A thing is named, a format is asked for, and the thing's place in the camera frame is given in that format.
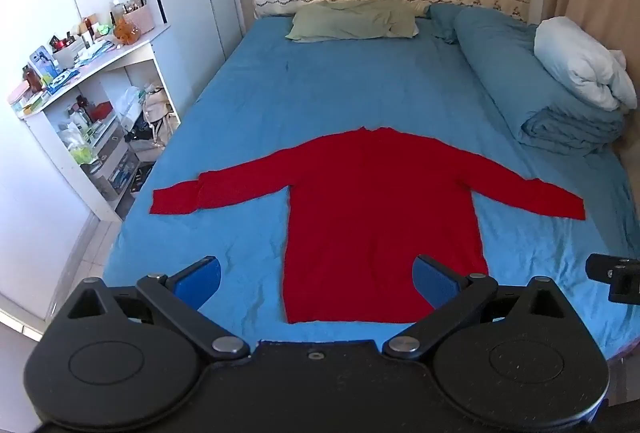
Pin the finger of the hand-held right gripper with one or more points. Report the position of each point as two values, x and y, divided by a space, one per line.
617 275

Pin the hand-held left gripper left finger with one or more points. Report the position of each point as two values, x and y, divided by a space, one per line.
201 280

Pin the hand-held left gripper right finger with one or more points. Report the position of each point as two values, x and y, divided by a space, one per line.
434 280

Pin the red long-sleeved sweater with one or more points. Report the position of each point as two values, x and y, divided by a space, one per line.
380 213

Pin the beige tote bag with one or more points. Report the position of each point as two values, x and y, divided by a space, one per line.
161 115

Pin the white plastic bag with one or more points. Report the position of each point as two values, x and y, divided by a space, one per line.
131 102

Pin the red box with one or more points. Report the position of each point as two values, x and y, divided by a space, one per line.
100 111

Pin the bed with blue sheet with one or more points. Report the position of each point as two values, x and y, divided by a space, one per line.
310 103

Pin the folded blue duvet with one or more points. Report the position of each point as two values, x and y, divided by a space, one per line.
515 78

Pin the white pillow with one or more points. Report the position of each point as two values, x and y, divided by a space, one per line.
580 58

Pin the white shelf unit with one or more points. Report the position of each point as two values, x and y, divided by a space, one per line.
140 58

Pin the blue pillow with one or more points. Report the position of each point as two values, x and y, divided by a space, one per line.
442 23

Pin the orange plush toy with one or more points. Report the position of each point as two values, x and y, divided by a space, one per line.
126 32

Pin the brown bottle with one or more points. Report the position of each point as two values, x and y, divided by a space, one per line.
33 80

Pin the pink brush holder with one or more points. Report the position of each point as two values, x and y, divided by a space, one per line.
139 19

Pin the blue box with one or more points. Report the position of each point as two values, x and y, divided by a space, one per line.
44 62

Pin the green pillow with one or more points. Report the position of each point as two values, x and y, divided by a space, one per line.
350 22

